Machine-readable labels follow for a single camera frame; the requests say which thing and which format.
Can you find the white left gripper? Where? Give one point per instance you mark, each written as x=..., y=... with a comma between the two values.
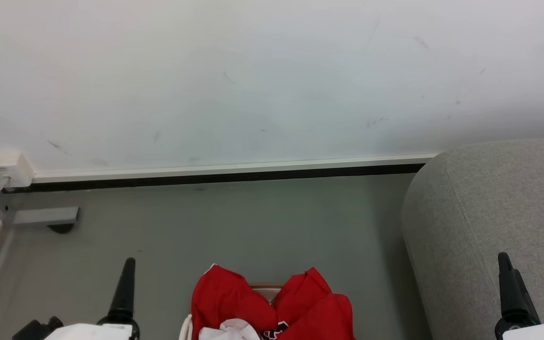
x=97, y=333

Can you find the red jersey garment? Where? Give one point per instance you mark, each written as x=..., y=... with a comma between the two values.
x=310, y=307

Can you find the white and black baseboard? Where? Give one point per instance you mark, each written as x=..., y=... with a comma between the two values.
x=229, y=174

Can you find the grey metal floor bracket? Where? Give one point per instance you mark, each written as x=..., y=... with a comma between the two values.
x=45, y=216

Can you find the grey fabric sofa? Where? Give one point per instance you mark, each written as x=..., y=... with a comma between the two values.
x=484, y=212

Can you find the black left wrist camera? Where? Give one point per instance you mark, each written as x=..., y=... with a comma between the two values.
x=36, y=329

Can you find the white laundry basket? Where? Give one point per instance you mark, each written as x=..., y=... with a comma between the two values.
x=265, y=289

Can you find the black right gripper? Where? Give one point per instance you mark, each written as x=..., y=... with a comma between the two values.
x=536, y=332

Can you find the white wall socket box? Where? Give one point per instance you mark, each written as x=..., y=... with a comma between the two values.
x=10, y=167

